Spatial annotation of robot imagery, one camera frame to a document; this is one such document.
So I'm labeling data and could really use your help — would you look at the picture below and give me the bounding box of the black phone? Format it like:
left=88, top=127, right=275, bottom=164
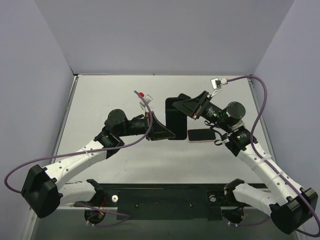
left=165, top=97, right=188, bottom=141

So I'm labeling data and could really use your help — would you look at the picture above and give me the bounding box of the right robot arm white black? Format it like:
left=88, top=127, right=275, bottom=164
left=173, top=91, right=318, bottom=234

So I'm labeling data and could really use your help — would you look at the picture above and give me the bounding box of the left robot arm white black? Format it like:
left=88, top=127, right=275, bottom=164
left=21, top=109, right=175, bottom=218

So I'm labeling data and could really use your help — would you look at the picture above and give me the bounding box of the black phone face down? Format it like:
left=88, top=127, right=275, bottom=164
left=178, top=93, right=191, bottom=101

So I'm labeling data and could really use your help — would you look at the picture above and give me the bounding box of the phone in pink case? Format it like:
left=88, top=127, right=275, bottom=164
left=187, top=128, right=216, bottom=143

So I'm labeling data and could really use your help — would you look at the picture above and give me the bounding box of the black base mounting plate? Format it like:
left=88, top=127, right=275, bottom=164
left=74, top=183, right=253, bottom=222

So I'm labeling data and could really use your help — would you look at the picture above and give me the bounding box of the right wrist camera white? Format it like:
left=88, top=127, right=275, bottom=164
left=210, top=77, right=228, bottom=98

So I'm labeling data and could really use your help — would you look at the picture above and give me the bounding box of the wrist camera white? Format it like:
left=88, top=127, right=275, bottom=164
left=210, top=77, right=228, bottom=98
left=138, top=92, right=153, bottom=112

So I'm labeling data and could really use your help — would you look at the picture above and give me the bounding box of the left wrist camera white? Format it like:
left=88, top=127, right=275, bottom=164
left=138, top=92, right=153, bottom=112

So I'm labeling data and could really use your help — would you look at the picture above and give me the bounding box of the aluminium frame rail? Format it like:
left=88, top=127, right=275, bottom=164
left=247, top=78, right=277, bottom=163

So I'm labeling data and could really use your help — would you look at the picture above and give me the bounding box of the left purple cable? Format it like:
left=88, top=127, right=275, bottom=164
left=4, top=90, right=154, bottom=227

